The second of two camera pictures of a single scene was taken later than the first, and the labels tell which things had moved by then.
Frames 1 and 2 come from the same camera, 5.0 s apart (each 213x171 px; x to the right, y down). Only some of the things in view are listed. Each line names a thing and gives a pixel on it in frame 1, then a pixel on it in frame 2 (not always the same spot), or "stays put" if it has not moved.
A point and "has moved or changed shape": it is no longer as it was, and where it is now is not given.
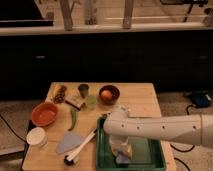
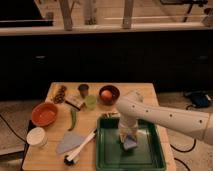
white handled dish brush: [69, 159] stays put
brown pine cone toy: [59, 97] stays put
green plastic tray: [147, 154] stays put
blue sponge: [121, 158] has moved or changed shape
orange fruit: [106, 95] stays put
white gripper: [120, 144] to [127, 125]
